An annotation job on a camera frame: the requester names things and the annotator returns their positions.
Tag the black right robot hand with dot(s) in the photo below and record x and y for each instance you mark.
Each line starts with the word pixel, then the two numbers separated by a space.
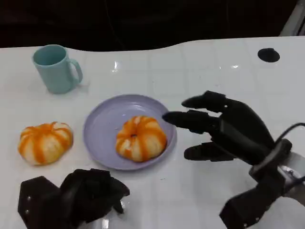
pixel 238 133

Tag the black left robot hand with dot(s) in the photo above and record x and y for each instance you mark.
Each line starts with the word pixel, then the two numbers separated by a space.
pixel 88 195

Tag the orange white toy bread roll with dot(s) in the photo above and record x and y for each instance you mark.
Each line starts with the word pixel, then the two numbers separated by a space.
pixel 45 144
pixel 141 139

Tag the lilac plate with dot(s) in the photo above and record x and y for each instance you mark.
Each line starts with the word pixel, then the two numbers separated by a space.
pixel 104 133

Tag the black round table grommet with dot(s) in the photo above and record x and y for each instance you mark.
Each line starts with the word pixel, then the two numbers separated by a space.
pixel 268 55

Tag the pale green mug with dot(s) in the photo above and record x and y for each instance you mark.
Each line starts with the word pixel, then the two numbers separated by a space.
pixel 55 72

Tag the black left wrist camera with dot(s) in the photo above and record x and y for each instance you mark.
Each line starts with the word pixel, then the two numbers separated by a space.
pixel 38 200

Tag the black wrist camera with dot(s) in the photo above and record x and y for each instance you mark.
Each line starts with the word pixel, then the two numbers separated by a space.
pixel 252 205
pixel 38 200

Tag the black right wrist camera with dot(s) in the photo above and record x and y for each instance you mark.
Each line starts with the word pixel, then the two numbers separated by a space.
pixel 252 205

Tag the grey slanted frame bar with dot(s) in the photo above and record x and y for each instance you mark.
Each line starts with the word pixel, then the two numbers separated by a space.
pixel 294 20

